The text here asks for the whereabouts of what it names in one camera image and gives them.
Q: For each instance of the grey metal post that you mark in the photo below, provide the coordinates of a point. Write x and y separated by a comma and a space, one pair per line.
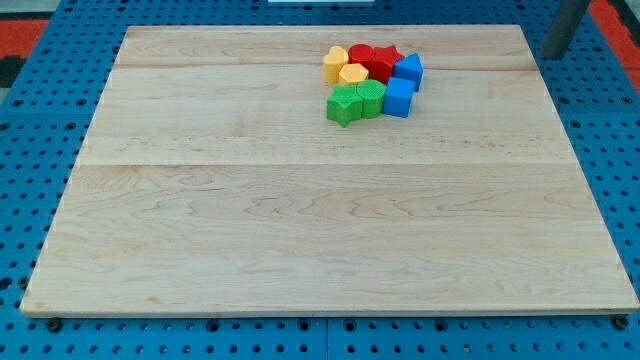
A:
563, 28

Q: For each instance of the light wooden board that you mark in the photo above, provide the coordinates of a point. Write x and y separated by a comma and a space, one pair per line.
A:
210, 184

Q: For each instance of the blue cube block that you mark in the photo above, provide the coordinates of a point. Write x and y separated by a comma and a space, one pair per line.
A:
398, 97

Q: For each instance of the red circle block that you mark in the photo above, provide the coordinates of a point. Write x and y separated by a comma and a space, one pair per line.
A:
361, 54

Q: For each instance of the red star block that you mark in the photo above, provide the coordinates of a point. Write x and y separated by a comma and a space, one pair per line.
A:
382, 63

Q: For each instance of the green circle block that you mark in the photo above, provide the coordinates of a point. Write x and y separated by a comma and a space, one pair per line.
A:
372, 93

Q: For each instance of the yellow heart block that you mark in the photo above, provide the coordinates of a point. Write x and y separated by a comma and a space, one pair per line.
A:
332, 63

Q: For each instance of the yellow hexagon block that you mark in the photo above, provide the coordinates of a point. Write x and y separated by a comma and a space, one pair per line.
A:
352, 74

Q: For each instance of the blue triangle block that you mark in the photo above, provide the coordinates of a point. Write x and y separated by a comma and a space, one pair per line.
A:
410, 68

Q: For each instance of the green star block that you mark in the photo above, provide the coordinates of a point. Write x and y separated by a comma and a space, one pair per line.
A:
344, 105

